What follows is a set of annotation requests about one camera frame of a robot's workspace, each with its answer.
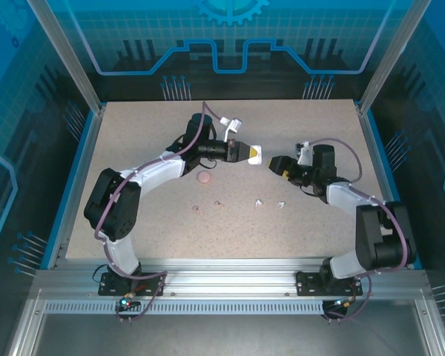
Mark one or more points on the white earbud charging case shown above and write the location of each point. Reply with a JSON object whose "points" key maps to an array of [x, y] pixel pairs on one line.
{"points": [[256, 162]]}

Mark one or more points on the pink earbud charging case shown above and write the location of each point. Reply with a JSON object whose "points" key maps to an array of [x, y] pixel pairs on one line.
{"points": [[203, 177]]}

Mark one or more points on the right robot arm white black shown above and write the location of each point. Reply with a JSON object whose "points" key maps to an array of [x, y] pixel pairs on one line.
{"points": [[374, 237]]}

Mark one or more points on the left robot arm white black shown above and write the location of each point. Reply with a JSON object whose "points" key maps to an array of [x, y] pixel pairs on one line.
{"points": [[115, 207]]}

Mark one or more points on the aluminium side rail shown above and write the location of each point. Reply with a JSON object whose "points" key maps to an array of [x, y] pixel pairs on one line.
{"points": [[382, 159], [78, 178]]}

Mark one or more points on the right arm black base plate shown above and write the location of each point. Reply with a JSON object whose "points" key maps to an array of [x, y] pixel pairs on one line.
{"points": [[308, 283]]}

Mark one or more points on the aluminium mounting rail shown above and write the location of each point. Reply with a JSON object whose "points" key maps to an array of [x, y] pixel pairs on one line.
{"points": [[230, 276]]}

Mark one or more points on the aluminium frame post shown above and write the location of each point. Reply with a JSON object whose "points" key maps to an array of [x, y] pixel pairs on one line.
{"points": [[393, 55], [66, 55]]}

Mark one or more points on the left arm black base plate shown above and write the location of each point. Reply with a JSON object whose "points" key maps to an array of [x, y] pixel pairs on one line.
{"points": [[152, 283]]}

